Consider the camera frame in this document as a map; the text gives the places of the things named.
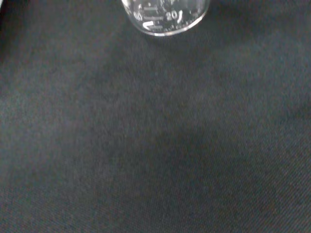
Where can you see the black bench cloth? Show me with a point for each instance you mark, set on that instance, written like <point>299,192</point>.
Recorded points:
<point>155,136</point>

